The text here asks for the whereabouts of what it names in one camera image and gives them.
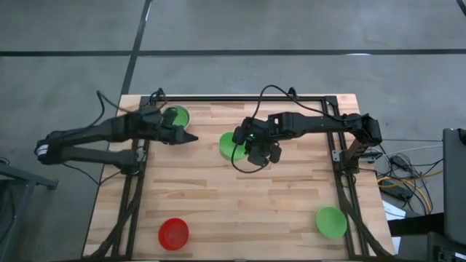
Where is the black floor cable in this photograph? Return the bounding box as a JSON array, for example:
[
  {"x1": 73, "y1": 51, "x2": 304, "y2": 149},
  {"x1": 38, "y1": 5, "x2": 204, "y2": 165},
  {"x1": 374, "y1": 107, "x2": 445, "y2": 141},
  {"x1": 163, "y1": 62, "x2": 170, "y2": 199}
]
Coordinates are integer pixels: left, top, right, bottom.
[{"x1": 378, "y1": 152, "x2": 438, "y2": 215}]

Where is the white paper sheet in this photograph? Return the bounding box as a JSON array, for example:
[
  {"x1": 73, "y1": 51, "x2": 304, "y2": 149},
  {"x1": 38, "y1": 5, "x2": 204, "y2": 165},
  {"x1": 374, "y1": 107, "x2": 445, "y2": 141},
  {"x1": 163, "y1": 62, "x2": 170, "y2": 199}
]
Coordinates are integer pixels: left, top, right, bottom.
[{"x1": 382, "y1": 199, "x2": 408, "y2": 222}]

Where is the grey cart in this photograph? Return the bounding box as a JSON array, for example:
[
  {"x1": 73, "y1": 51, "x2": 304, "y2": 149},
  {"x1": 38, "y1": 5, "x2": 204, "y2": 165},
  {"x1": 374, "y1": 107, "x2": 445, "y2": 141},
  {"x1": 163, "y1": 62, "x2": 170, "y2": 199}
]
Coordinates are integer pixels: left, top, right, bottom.
[{"x1": 442, "y1": 127, "x2": 466, "y2": 247}]

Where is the green plastic bowl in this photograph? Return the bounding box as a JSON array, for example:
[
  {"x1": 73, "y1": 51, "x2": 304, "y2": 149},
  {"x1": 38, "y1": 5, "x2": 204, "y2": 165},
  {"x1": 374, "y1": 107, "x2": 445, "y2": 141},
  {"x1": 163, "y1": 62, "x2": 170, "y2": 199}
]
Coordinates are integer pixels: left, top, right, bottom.
[
  {"x1": 315, "y1": 206, "x2": 348, "y2": 240},
  {"x1": 218, "y1": 131, "x2": 252, "y2": 163},
  {"x1": 170, "y1": 106, "x2": 189, "y2": 128}
]

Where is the black floor case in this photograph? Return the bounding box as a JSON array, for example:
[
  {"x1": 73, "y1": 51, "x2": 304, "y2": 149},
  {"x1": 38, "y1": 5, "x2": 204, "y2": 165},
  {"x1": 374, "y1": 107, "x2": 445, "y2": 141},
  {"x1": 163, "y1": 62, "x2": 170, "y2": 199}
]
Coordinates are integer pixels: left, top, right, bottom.
[{"x1": 396, "y1": 231, "x2": 466, "y2": 262}]

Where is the grey metal stand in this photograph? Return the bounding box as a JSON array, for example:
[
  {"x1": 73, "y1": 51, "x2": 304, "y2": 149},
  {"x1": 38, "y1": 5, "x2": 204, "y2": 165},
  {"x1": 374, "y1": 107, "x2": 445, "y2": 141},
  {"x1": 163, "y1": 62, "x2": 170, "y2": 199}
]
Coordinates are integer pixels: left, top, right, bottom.
[{"x1": 0, "y1": 159, "x2": 59, "y2": 262}]

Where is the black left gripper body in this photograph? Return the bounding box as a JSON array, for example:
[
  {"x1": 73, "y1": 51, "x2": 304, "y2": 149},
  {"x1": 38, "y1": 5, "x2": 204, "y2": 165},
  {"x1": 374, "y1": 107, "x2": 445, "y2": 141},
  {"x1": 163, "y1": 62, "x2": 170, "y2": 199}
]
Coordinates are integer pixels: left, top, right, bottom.
[{"x1": 140, "y1": 105, "x2": 183, "y2": 145}]

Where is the cream ribbed bowl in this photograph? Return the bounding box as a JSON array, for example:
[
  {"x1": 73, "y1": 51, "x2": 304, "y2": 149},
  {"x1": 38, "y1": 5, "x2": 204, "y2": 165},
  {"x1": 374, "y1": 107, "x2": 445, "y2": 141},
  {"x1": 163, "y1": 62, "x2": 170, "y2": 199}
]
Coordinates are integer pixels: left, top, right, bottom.
[{"x1": 161, "y1": 104, "x2": 191, "y2": 131}]

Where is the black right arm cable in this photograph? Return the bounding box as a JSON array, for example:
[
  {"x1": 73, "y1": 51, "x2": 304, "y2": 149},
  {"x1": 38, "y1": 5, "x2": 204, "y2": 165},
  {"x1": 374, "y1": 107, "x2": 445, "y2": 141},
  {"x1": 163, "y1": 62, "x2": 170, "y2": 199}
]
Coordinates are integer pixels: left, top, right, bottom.
[{"x1": 230, "y1": 84, "x2": 345, "y2": 175}]

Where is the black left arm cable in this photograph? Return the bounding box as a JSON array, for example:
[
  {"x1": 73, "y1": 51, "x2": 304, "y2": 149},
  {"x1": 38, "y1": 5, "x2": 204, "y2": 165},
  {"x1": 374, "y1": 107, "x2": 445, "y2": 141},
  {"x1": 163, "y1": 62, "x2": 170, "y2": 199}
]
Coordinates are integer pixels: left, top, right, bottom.
[{"x1": 61, "y1": 89, "x2": 168, "y2": 186}]

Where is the red plastic bowl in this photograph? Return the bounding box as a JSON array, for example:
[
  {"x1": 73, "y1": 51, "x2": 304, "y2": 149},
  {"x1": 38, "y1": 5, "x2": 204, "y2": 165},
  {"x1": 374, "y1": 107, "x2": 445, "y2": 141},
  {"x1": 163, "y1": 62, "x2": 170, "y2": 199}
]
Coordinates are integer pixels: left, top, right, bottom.
[{"x1": 157, "y1": 218, "x2": 190, "y2": 252}]

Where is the black power adapter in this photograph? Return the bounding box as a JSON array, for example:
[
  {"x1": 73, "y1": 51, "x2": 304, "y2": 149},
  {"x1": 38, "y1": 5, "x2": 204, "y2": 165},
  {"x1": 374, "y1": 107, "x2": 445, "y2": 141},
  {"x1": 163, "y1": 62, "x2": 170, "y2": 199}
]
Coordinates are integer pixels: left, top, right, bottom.
[{"x1": 380, "y1": 180, "x2": 414, "y2": 202}]

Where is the yellow floor cable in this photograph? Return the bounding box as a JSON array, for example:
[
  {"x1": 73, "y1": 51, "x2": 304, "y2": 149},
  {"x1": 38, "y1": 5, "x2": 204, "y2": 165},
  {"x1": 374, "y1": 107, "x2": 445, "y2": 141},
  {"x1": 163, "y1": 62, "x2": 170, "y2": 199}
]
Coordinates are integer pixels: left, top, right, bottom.
[{"x1": 376, "y1": 170, "x2": 443, "y2": 215}]

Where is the white floor cable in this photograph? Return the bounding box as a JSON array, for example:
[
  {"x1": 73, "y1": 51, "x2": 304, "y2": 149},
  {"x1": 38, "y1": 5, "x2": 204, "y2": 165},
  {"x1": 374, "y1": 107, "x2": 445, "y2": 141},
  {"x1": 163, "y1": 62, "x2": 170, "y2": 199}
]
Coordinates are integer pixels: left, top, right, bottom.
[{"x1": 378, "y1": 144, "x2": 443, "y2": 156}]

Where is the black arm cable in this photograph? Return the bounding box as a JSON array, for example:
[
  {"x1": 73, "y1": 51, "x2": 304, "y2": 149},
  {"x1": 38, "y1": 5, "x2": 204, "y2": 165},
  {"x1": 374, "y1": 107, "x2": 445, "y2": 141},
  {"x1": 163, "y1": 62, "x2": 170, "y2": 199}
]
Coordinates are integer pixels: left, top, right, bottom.
[
  {"x1": 61, "y1": 89, "x2": 168, "y2": 186},
  {"x1": 230, "y1": 84, "x2": 345, "y2": 175}
]

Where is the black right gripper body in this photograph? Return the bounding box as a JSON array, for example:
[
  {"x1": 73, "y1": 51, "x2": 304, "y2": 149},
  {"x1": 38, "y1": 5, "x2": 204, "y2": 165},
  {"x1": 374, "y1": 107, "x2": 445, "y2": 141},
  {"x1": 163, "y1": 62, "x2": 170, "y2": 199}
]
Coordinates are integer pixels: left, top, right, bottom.
[{"x1": 232, "y1": 118, "x2": 283, "y2": 168}]

